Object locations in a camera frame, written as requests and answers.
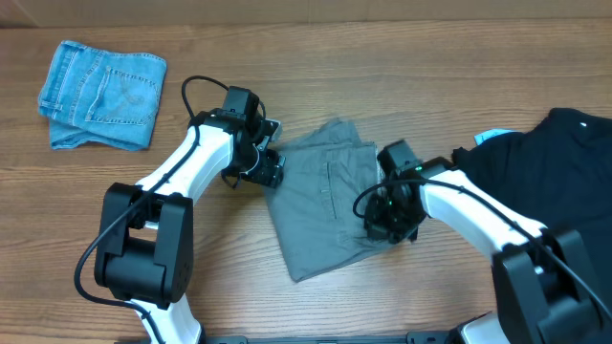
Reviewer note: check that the light blue cloth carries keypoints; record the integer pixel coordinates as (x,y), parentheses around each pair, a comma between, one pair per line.
(489,134)

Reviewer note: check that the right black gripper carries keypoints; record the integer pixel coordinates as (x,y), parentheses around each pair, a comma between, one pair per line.
(381,229)

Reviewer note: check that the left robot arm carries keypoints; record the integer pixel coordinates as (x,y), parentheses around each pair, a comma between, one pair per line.
(145,255)

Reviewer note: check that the folded blue denim jeans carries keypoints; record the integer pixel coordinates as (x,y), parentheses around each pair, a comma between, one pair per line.
(93,95)

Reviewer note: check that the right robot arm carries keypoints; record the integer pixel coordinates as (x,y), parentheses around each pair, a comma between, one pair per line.
(546,289)

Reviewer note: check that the grey cotton shorts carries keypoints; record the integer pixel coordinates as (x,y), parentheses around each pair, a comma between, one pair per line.
(312,209)

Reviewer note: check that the black garment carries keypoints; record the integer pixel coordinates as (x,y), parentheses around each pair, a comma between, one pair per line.
(559,174)

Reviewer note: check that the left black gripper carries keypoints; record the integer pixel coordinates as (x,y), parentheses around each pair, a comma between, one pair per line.
(271,171)

